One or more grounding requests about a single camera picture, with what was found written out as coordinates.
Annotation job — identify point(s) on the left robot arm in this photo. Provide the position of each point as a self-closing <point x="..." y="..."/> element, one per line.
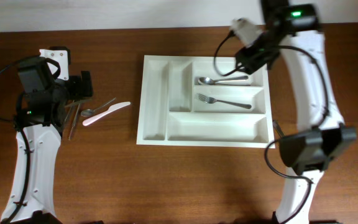
<point x="39" y="122"/>

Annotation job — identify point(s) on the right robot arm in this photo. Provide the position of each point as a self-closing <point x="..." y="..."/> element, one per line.
<point x="293" y="31"/>

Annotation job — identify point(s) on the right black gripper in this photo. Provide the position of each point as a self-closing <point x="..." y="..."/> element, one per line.
<point x="247" y="64"/>

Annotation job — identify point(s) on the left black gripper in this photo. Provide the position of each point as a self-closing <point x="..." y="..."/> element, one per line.
<point x="78" y="93"/>

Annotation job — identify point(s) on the small steel teaspoon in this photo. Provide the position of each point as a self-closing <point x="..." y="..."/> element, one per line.
<point x="77" y="102"/>
<point x="90" y="112"/>

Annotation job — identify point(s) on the steel fork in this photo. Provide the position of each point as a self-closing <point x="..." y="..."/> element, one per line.
<point x="278" y="129"/>
<point x="211" y="100"/>

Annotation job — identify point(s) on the pink plastic knife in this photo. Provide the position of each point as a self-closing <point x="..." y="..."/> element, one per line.
<point x="111" y="109"/>

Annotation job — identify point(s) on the white plastic cutlery tray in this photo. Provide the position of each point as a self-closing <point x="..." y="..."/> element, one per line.
<point x="170" y="113"/>

